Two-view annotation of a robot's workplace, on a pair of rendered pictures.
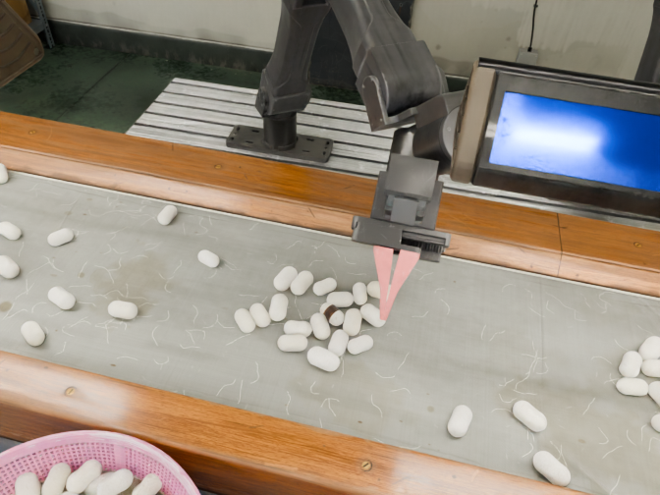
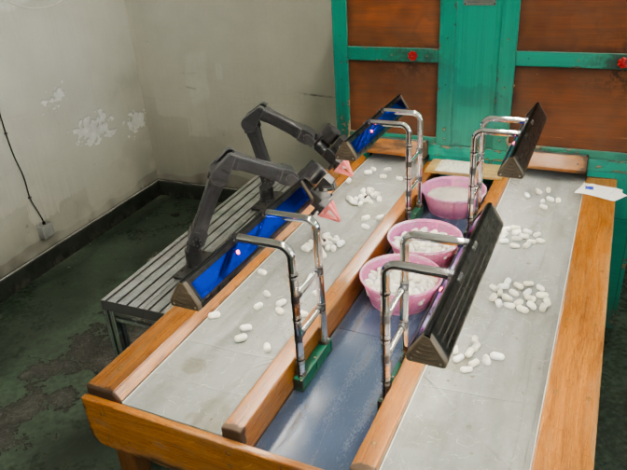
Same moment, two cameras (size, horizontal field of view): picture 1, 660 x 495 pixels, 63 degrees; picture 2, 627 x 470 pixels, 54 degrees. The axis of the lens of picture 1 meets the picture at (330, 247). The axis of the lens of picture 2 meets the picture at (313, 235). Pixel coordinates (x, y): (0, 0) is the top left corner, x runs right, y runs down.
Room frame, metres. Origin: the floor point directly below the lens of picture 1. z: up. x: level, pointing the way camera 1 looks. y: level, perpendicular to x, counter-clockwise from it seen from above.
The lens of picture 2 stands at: (-0.13, 1.92, 1.83)
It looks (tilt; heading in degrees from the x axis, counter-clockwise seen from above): 28 degrees down; 287
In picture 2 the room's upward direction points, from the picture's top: 4 degrees counter-clockwise
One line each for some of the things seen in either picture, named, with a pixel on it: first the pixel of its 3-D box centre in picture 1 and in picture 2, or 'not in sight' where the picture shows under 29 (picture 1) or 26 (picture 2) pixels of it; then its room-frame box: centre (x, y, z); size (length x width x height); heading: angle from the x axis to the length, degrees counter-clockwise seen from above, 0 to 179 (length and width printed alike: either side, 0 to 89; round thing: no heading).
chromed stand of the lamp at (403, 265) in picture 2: not in sight; (425, 327); (-0.02, 0.65, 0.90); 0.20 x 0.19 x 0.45; 80
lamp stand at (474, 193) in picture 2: not in sight; (497, 180); (-0.19, -0.30, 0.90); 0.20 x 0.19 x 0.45; 80
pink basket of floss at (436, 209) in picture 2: not in sight; (452, 198); (-0.02, -0.51, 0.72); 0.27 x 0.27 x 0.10
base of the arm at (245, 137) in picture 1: (280, 127); (194, 257); (0.88, 0.11, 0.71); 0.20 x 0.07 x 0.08; 82
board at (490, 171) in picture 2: not in sight; (466, 169); (-0.06, -0.72, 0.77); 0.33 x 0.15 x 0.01; 170
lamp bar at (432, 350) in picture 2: not in sight; (463, 270); (-0.10, 0.66, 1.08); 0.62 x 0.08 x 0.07; 80
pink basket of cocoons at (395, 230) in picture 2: not in sight; (424, 246); (0.05, -0.07, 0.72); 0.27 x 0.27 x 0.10
